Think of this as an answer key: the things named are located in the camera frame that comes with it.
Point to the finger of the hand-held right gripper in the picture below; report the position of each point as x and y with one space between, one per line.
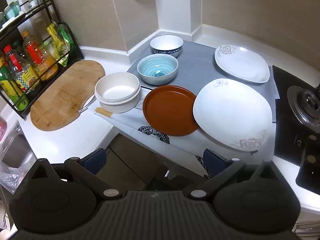
311 143
310 172

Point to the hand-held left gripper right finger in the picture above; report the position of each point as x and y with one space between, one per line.
213 162

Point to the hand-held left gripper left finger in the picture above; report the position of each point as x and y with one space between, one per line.
96 161

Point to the teal glazed bowl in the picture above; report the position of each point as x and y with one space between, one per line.
157 67

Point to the brown kitchen cabinet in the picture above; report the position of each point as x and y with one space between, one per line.
130 165

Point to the black glass gas stove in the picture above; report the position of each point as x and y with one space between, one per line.
281 120

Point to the metal stove burner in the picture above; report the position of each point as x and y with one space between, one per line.
306 105

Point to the white leaf-print cloth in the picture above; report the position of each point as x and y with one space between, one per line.
130 122

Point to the large white floral plate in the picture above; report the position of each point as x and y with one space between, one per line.
232 110

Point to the cream bowl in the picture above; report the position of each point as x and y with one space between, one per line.
117 106
117 87

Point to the brown round plate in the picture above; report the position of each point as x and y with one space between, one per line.
170 110

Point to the wooden cutting board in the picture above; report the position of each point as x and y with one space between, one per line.
65 95

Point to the steel sink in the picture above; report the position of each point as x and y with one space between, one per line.
15 147

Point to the clear plastic bag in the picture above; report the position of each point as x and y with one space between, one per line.
10 175

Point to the grey mat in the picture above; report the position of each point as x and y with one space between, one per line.
197 65

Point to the small white floral plate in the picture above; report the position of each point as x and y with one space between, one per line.
241 62

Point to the red-capped sauce bottle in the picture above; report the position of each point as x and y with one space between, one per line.
23 77

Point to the green bottle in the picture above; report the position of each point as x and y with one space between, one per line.
7 87

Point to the yellow snack packet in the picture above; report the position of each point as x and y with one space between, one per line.
56 42

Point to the green snack packet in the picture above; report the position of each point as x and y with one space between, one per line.
67 38

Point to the white bowl with blue pattern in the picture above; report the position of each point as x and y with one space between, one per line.
166 43

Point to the pale teal cup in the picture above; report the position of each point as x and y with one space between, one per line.
11 10

